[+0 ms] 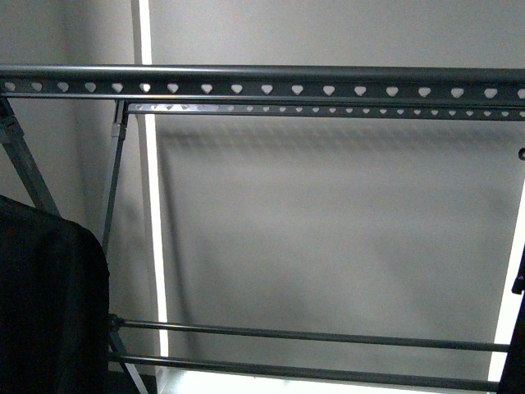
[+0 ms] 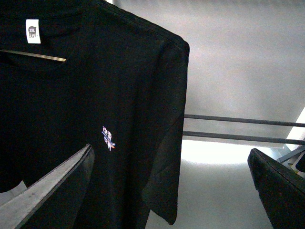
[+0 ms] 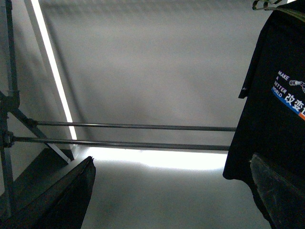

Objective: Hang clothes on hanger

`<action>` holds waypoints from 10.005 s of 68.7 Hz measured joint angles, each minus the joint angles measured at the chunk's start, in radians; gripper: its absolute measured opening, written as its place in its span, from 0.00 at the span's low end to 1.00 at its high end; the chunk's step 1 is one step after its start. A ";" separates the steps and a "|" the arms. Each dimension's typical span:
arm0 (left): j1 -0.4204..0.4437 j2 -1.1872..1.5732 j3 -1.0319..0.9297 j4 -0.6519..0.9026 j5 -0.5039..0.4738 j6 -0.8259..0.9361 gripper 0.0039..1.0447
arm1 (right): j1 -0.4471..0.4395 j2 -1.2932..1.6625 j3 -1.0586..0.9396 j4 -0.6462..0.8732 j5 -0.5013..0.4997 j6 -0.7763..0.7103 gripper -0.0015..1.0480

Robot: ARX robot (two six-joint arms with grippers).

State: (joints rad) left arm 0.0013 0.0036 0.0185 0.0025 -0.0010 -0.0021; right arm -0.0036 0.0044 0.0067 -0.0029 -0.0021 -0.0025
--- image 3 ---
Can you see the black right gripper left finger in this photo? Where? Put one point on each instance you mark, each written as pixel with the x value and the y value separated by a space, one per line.
pixel 62 206

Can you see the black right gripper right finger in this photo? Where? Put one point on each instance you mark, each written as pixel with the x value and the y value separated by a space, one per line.
pixel 282 193

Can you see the black printed t-shirt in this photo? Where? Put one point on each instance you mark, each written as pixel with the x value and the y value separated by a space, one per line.
pixel 272 123

